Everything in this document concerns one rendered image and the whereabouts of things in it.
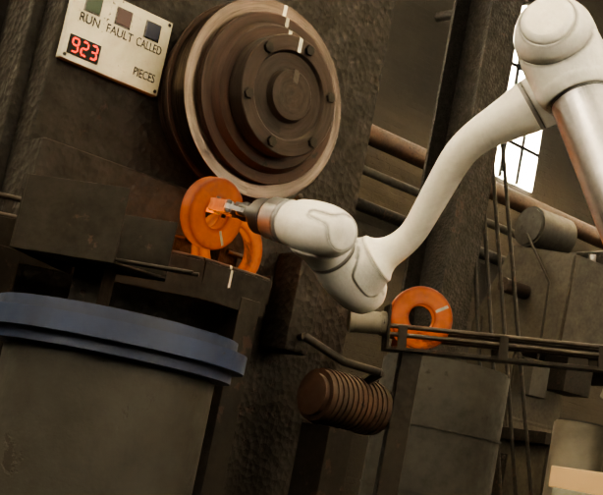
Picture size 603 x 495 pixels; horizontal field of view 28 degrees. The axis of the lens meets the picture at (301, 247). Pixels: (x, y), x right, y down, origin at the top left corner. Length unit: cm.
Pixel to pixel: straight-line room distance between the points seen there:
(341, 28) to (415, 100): 882
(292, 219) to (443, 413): 310
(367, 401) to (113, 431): 155
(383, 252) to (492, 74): 505
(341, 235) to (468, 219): 490
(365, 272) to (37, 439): 115
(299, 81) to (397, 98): 908
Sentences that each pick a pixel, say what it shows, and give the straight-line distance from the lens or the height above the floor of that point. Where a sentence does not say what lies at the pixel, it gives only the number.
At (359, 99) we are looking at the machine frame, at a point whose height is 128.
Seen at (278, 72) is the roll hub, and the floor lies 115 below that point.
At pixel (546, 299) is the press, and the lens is 1059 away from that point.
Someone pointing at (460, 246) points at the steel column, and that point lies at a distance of 713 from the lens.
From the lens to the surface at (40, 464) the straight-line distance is 139.
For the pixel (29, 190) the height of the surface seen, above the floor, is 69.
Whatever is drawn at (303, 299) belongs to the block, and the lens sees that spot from 293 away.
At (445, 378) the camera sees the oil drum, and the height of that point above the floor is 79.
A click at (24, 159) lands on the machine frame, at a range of 271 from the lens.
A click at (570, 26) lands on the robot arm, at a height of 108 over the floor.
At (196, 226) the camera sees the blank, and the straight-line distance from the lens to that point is 256.
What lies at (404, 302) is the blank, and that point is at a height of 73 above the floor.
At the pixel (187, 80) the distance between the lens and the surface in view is 276.
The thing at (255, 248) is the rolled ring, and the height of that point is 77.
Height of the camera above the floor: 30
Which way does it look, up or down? 10 degrees up
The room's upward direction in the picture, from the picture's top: 11 degrees clockwise
